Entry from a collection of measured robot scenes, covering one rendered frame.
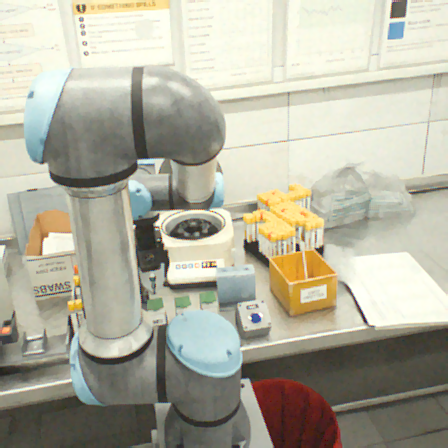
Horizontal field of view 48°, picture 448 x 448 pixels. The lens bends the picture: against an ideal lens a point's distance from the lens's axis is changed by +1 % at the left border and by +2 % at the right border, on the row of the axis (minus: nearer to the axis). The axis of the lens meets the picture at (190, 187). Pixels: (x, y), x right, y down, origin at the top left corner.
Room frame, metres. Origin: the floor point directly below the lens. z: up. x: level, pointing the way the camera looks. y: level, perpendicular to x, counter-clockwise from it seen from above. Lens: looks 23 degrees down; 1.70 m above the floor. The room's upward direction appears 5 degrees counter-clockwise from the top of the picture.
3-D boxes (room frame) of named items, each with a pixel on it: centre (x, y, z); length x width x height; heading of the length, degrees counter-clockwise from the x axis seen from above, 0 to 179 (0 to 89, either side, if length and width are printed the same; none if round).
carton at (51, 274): (1.34, 0.37, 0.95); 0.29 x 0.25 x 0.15; 8
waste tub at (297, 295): (1.10, -0.27, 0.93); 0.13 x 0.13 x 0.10; 12
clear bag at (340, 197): (1.56, -0.51, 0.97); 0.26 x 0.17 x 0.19; 111
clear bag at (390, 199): (1.57, -0.67, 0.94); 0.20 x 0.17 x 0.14; 80
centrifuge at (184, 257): (1.33, 0.00, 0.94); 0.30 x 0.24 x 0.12; 179
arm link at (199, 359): (0.63, 0.01, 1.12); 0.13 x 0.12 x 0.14; 88
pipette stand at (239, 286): (1.10, -0.10, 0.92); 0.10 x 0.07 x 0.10; 90
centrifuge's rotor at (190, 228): (1.35, 0.00, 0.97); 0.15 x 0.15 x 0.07
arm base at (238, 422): (0.64, 0.00, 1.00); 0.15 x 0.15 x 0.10
